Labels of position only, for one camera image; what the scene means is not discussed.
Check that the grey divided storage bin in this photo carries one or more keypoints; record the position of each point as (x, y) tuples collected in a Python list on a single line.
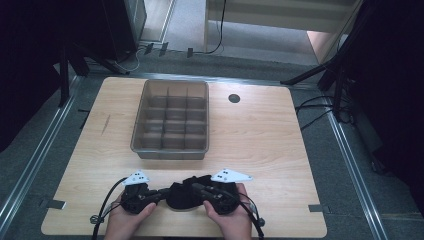
[(171, 154)]

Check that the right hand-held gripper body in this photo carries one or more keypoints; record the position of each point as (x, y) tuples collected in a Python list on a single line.
[(226, 196)]

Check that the metal floor rail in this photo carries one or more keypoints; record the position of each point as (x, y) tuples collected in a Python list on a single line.
[(353, 173), (233, 80), (33, 163)]

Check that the small black floor bracket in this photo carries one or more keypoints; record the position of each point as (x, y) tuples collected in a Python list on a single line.
[(163, 49), (190, 52), (148, 48)]

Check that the person's left hand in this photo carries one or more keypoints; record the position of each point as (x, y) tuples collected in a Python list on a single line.
[(123, 223)]

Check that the person's right hand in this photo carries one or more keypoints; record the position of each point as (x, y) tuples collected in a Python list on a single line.
[(233, 225)]

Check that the grey tape piece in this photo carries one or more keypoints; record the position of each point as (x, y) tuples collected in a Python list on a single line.
[(53, 204), (318, 208)]

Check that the dark cabinet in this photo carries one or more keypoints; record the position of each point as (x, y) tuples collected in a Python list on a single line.
[(120, 26)]

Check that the black metal stand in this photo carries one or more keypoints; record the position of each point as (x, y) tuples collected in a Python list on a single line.
[(63, 83)]

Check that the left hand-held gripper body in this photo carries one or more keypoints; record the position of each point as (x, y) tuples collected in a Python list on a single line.
[(133, 193)]

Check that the black sock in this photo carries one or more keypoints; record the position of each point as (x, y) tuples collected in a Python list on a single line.
[(181, 198), (200, 180)]

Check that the black tripod stand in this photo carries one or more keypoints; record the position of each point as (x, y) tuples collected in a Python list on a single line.
[(310, 72)]

